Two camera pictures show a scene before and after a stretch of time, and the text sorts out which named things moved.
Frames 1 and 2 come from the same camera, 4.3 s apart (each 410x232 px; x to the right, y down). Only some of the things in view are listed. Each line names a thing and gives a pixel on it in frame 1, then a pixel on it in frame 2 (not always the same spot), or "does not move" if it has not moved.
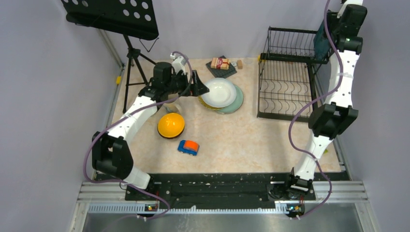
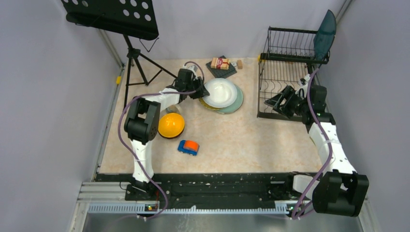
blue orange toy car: (189, 147) does not move
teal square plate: (321, 42) does not move
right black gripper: (333, 19) to (287, 93)
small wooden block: (240, 64) does not move
